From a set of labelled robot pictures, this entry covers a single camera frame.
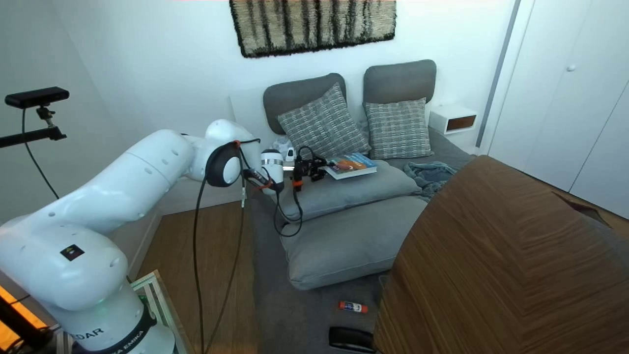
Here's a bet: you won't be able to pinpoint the lower grey plain pillow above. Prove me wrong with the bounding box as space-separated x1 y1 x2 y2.
281 197 426 292

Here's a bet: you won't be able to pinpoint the wooden side table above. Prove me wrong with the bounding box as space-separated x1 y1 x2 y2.
375 158 629 354

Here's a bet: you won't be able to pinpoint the left grey checked cushion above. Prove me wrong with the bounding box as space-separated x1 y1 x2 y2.
277 85 369 158

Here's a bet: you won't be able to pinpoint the black phone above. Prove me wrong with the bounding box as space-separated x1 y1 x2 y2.
328 327 373 354

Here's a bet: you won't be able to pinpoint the grey bed cover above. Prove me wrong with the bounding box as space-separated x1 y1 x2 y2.
247 134 469 354

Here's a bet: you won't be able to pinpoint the grey headrest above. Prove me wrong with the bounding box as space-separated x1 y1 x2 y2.
363 60 436 103
261 73 345 136

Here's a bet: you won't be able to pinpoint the upper grey plain pillow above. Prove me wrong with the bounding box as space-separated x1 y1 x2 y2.
273 160 418 221

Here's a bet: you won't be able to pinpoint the colourful blue hardcover book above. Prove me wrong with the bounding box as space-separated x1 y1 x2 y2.
324 154 377 182

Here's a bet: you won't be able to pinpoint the left grey headrest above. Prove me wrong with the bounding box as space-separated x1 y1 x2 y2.
261 73 345 136

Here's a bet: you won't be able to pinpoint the white wardrobe doors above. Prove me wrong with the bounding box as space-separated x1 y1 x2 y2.
483 0 629 217

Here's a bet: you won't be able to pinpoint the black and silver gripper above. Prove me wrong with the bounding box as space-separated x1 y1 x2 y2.
284 146 326 182

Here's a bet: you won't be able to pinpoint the white wall shelf box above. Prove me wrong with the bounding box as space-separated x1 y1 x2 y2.
430 107 475 136

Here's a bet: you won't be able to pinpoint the shaggy wall hanging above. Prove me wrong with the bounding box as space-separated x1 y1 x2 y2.
229 0 397 58

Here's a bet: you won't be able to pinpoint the grey checked cushion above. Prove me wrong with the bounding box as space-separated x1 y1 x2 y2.
277 85 369 158
365 101 432 160

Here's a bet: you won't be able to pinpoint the teal knitted blanket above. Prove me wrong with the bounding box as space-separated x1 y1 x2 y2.
402 162 454 199

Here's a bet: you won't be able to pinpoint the right grey checked cushion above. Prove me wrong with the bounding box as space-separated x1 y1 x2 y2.
365 101 432 160

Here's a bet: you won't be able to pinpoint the small red and blue object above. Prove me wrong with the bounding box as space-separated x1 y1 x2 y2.
338 302 369 315

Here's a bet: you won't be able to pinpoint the right grey headrest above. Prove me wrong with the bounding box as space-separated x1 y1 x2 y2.
363 60 436 103

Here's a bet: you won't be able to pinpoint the white framed robot base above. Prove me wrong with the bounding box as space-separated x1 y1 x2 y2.
131 272 190 354

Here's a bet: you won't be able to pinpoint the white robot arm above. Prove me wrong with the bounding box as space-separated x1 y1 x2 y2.
0 121 286 354

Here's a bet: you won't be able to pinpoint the grey plain pillow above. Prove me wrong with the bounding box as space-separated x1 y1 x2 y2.
273 160 418 221
281 197 426 292

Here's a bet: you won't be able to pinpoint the black camera on stand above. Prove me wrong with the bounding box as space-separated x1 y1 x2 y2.
0 85 70 150

